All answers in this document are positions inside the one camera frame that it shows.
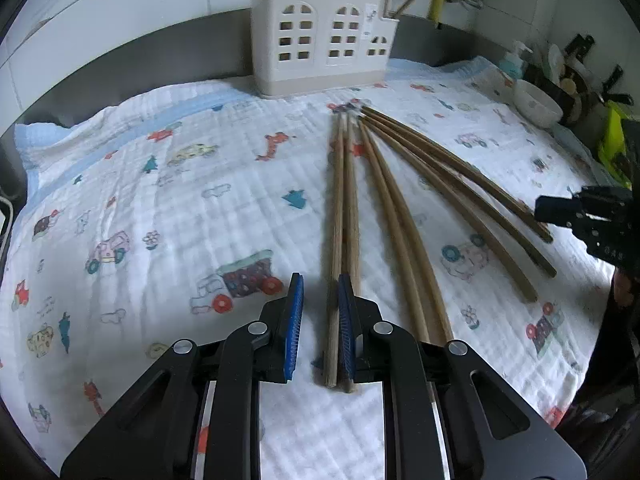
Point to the white printed blanket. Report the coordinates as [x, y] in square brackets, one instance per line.
[150, 200]

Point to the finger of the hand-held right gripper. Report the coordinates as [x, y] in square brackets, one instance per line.
[555, 209]

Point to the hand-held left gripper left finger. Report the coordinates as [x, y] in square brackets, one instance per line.
[296, 310]

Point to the green plastic rack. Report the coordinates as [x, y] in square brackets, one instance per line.
[612, 135]

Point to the cream plastic utensil holder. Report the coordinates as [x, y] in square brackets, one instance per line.
[310, 67]

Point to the white plastic scoop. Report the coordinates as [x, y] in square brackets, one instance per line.
[555, 60]

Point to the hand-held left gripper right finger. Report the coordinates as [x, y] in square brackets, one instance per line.
[345, 320]

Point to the white bowl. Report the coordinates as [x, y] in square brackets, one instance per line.
[537, 105]

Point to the row of brown chopsticks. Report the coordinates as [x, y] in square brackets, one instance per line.
[345, 185]

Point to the soap dispenser bottle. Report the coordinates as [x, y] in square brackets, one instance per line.
[512, 65]

